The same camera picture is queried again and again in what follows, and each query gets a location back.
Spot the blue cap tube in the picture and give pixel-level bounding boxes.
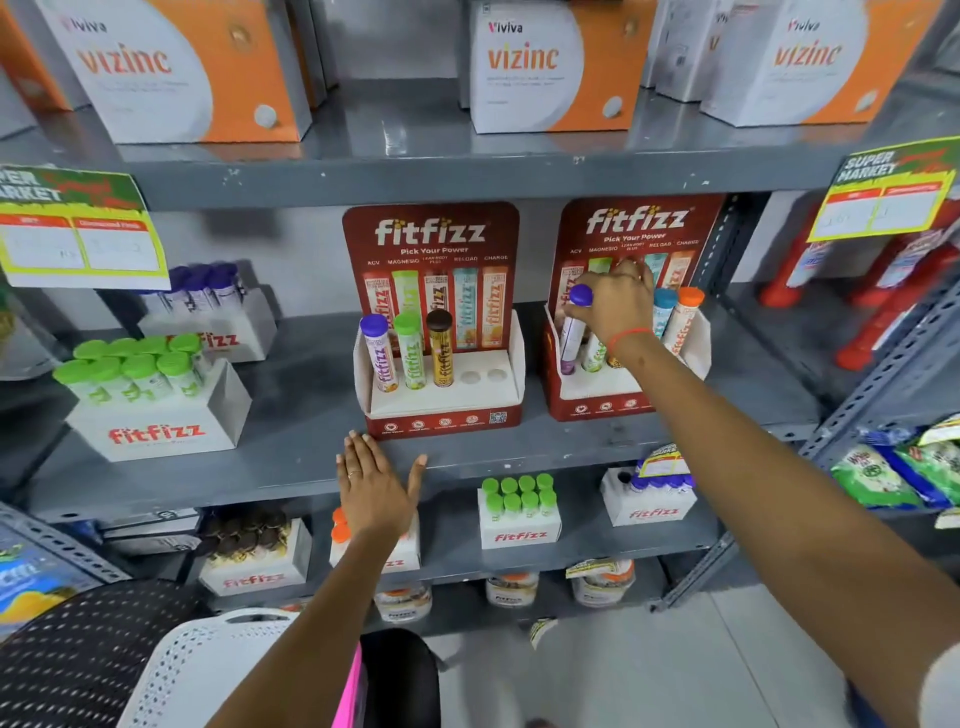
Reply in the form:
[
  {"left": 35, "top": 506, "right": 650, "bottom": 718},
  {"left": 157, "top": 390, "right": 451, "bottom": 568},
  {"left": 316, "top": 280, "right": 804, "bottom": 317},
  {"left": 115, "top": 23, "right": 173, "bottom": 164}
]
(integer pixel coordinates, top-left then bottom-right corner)
[{"left": 650, "top": 288, "right": 681, "bottom": 340}]

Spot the yellow blue snack packet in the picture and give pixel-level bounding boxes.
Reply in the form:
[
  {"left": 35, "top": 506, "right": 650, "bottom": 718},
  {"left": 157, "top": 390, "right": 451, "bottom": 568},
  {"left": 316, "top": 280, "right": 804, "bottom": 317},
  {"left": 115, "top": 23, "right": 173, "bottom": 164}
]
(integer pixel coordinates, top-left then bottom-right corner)
[{"left": 0, "top": 523, "right": 82, "bottom": 640}]

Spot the white supplement jar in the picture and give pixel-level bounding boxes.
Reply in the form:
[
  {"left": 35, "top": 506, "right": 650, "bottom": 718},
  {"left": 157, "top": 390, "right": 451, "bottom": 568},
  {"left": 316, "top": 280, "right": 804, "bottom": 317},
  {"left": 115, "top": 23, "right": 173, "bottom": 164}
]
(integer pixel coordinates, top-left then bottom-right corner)
[
  {"left": 485, "top": 572, "right": 540, "bottom": 609},
  {"left": 373, "top": 580, "right": 435, "bottom": 625},
  {"left": 565, "top": 558, "right": 638, "bottom": 609}
]

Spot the white grey box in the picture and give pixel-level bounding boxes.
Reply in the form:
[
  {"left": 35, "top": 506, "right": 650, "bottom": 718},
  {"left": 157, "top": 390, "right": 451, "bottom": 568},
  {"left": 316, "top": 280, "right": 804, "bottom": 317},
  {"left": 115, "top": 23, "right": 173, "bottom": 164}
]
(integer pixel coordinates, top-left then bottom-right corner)
[{"left": 641, "top": 0, "right": 735, "bottom": 104}]

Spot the purple cap white tube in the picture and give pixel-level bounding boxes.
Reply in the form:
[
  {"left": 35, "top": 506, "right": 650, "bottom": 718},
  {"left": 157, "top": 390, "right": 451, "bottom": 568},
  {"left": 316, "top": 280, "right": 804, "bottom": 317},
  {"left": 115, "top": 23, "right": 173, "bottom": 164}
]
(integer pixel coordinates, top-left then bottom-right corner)
[
  {"left": 359, "top": 313, "right": 400, "bottom": 394},
  {"left": 558, "top": 283, "right": 595, "bottom": 377}
]

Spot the slotted grey metal rack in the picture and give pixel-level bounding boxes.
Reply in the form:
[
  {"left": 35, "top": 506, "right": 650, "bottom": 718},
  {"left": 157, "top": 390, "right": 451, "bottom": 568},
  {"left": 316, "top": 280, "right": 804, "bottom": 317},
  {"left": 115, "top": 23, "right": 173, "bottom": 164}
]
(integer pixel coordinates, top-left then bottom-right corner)
[{"left": 651, "top": 258, "right": 960, "bottom": 615}]

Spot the clear plastic container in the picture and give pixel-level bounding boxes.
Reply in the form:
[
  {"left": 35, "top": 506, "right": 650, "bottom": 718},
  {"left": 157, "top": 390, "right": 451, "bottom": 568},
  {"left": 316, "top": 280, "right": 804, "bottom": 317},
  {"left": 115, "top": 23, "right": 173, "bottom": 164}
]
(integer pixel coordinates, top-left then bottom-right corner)
[{"left": 0, "top": 283, "right": 70, "bottom": 382}]

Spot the stack of dark flat boxes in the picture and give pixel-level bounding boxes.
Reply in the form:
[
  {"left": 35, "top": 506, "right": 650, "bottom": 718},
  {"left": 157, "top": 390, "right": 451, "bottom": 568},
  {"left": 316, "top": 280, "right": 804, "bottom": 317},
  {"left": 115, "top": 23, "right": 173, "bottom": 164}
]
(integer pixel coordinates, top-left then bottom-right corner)
[{"left": 96, "top": 507, "right": 205, "bottom": 558}]

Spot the small yellow price label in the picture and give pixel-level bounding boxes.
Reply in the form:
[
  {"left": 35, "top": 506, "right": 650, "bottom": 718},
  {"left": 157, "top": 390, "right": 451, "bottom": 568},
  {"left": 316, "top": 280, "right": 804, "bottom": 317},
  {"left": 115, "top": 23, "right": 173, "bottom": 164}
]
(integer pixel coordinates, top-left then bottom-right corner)
[{"left": 636, "top": 443, "right": 692, "bottom": 480}]

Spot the green yellow price sign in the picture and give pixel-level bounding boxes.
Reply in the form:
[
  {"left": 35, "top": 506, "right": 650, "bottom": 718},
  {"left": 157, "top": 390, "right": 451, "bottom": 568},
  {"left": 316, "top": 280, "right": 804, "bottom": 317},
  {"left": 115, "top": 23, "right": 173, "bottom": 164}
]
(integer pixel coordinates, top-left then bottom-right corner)
[
  {"left": 807, "top": 136, "right": 959, "bottom": 243},
  {"left": 0, "top": 164, "right": 171, "bottom": 291}
]

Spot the green white snack packet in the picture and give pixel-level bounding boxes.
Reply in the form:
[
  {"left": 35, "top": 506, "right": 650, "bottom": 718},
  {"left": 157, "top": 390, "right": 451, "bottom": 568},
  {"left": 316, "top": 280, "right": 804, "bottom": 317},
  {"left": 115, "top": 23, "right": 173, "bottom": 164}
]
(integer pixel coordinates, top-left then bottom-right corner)
[{"left": 830, "top": 443, "right": 925, "bottom": 512}]

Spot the white perforated basket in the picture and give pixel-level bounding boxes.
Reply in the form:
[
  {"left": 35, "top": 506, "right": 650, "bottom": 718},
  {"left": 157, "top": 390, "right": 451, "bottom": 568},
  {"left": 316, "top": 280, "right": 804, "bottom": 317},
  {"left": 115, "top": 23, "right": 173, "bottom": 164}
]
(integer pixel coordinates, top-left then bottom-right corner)
[{"left": 115, "top": 608, "right": 303, "bottom": 728}]

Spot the person's left hand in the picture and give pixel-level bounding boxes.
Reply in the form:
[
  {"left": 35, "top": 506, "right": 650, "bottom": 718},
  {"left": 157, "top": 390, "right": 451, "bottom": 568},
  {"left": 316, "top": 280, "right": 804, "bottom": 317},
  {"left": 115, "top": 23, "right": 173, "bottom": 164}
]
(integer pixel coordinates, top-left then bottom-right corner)
[{"left": 337, "top": 431, "right": 429, "bottom": 543}]

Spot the grey metal shelf unit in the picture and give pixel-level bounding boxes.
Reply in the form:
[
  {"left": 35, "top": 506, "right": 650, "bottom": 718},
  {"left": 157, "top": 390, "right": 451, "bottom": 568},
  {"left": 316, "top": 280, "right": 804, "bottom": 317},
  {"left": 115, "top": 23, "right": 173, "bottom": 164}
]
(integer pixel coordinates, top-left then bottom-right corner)
[{"left": 0, "top": 71, "right": 960, "bottom": 639}]

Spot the black clothing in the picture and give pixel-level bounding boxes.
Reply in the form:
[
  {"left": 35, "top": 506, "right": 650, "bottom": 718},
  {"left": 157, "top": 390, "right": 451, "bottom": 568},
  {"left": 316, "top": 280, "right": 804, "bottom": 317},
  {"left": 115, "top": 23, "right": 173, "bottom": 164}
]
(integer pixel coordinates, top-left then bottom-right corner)
[{"left": 359, "top": 627, "right": 443, "bottom": 728}]

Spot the red bottle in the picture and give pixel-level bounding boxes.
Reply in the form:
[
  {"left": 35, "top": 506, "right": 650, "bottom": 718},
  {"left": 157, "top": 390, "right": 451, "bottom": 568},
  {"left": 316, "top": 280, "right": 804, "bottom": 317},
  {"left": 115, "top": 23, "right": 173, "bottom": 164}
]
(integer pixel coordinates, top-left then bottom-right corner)
[
  {"left": 759, "top": 216, "right": 830, "bottom": 310},
  {"left": 834, "top": 242, "right": 960, "bottom": 373},
  {"left": 849, "top": 223, "right": 948, "bottom": 310}
]

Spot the group of green cap tubes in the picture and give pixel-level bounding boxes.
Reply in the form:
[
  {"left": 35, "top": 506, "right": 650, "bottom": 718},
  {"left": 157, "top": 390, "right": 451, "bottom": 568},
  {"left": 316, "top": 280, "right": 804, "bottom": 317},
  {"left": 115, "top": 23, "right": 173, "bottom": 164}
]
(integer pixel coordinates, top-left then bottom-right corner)
[
  {"left": 51, "top": 333, "right": 209, "bottom": 407},
  {"left": 481, "top": 473, "right": 557, "bottom": 520}
]

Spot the person's left forearm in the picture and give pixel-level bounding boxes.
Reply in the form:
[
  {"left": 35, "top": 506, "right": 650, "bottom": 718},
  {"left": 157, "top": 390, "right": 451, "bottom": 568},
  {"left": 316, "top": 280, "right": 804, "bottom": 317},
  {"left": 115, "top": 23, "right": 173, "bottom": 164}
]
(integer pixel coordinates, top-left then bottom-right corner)
[{"left": 206, "top": 525, "right": 414, "bottom": 728}]

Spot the black perforated basket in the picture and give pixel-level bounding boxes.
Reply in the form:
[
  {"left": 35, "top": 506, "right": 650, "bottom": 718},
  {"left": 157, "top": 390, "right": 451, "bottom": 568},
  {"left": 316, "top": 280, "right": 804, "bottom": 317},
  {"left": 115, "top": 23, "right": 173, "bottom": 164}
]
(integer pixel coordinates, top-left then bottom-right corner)
[{"left": 0, "top": 579, "right": 230, "bottom": 728}]

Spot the white cardboard tube tray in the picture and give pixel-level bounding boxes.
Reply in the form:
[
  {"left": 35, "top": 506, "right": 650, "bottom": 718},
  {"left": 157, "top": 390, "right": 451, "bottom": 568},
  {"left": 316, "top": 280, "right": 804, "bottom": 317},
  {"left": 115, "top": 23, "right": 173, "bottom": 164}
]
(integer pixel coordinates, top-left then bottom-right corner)
[
  {"left": 477, "top": 487, "right": 563, "bottom": 551},
  {"left": 65, "top": 357, "right": 254, "bottom": 463},
  {"left": 599, "top": 467, "right": 698, "bottom": 528},
  {"left": 198, "top": 517, "right": 313, "bottom": 598},
  {"left": 137, "top": 288, "right": 279, "bottom": 364},
  {"left": 328, "top": 510, "right": 422, "bottom": 576}
]

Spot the person's right hand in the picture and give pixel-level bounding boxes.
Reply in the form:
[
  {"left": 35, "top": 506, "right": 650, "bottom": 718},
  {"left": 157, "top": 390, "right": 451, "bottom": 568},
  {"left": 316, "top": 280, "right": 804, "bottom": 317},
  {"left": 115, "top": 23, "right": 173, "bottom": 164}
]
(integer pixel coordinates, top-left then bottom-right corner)
[{"left": 562, "top": 258, "right": 657, "bottom": 350}]

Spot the large orange white box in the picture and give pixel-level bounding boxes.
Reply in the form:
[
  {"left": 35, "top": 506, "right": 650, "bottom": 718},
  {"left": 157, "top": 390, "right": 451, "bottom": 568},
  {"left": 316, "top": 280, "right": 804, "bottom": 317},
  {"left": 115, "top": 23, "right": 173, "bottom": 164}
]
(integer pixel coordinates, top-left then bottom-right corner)
[
  {"left": 0, "top": 0, "right": 72, "bottom": 115},
  {"left": 468, "top": 0, "right": 660, "bottom": 135},
  {"left": 700, "top": 0, "right": 948, "bottom": 128},
  {"left": 33, "top": 0, "right": 314, "bottom": 145}
]

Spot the person's right forearm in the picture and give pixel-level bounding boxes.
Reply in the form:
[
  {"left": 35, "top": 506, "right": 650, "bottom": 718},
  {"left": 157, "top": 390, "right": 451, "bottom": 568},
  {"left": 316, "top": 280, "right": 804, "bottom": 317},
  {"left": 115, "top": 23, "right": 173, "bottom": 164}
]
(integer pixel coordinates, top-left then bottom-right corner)
[{"left": 609, "top": 328, "right": 960, "bottom": 728}]

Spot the red cardboard display stand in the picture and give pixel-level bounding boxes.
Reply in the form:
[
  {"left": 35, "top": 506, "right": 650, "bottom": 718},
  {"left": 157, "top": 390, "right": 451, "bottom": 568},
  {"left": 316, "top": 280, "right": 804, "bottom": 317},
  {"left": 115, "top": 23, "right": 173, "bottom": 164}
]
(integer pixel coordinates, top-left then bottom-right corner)
[
  {"left": 543, "top": 194, "right": 726, "bottom": 423},
  {"left": 342, "top": 201, "right": 525, "bottom": 441}
]

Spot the group of brown cap tubes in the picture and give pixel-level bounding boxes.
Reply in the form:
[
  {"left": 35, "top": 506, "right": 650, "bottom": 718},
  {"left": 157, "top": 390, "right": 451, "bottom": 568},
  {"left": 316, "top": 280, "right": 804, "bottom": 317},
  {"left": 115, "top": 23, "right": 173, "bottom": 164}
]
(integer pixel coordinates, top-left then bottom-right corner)
[{"left": 201, "top": 508, "right": 292, "bottom": 565}]

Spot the orange cap white tube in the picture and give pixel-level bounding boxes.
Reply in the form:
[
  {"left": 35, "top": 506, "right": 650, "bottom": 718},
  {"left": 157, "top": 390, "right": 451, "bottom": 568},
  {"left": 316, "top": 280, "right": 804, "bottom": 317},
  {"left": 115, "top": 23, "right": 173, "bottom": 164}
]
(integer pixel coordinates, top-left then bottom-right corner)
[{"left": 663, "top": 286, "right": 707, "bottom": 358}]

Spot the pink clothing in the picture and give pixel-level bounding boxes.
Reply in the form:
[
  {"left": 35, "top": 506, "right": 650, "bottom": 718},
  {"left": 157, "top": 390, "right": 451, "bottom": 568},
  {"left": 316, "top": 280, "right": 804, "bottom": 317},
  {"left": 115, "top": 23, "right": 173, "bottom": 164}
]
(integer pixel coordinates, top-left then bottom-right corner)
[{"left": 332, "top": 643, "right": 366, "bottom": 728}]

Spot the brown cap yellow tube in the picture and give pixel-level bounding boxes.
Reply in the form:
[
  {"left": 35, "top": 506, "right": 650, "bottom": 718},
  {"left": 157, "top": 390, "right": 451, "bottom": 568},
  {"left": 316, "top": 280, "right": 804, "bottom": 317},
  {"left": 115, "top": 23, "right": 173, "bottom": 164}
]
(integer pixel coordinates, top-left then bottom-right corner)
[{"left": 425, "top": 308, "right": 456, "bottom": 389}]

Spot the white sleeve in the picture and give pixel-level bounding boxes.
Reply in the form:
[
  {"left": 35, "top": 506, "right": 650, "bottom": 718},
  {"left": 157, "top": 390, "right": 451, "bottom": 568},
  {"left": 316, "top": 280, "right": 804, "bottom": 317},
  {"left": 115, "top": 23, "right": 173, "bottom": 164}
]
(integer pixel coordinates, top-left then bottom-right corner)
[{"left": 918, "top": 639, "right": 960, "bottom": 728}]

